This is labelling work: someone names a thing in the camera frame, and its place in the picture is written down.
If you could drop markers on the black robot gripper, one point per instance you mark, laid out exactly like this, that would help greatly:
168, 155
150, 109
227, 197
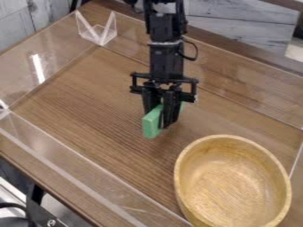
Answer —
166, 71

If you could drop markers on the green rectangular block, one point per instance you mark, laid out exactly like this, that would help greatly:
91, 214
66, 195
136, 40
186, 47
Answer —
151, 123

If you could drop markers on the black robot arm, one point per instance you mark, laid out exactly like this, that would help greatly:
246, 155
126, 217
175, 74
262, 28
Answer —
164, 86

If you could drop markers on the brown wooden bowl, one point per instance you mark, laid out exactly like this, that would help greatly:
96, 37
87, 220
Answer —
231, 184

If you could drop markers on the clear acrylic tray walls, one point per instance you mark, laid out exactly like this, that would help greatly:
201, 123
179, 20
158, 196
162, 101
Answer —
71, 123

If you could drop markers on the black table leg bracket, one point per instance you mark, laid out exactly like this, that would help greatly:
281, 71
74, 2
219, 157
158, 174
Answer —
40, 217

